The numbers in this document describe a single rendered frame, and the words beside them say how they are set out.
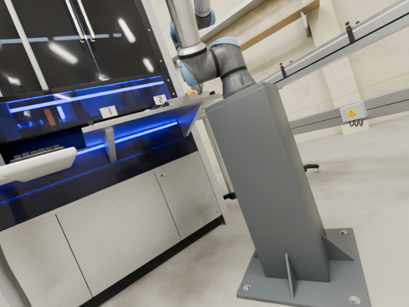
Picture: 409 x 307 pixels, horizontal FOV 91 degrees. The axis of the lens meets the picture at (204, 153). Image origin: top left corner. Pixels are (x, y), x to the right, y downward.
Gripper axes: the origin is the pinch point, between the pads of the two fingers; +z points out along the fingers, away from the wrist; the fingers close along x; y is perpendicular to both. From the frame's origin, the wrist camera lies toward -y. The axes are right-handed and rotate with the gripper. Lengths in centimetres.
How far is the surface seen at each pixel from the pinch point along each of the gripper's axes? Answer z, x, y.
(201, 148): 31, -9, 39
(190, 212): 69, 16, 39
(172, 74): -26.3, -8.8, 39.0
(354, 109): 40, -79, -31
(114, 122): 4.9, 46.8, -0.8
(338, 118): 44, -84, -18
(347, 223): 92, -36, -31
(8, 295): 53, 102, 15
